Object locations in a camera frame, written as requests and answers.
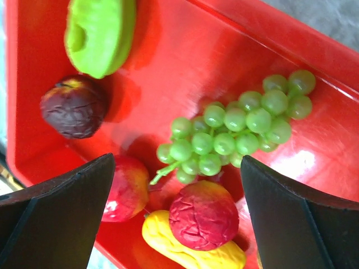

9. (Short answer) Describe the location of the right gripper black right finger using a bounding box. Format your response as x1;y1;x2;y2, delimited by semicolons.
241;156;358;268

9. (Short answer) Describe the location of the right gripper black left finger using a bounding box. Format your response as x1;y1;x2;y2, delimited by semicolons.
1;153;115;268

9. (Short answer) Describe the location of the red apple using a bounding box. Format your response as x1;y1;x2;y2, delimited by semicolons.
102;155;149;222

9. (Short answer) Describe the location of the pink red peach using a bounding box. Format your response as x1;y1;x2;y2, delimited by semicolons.
169;180;239;251

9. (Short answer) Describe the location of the green grape bunch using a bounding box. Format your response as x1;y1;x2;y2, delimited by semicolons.
150;69;316;185

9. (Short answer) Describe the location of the dark purple plum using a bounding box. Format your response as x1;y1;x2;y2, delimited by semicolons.
40;74;109;139

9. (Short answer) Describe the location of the green apple slice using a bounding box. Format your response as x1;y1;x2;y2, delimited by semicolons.
64;1;136;79

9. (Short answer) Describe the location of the red plastic tray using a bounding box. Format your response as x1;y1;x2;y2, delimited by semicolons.
4;1;358;268

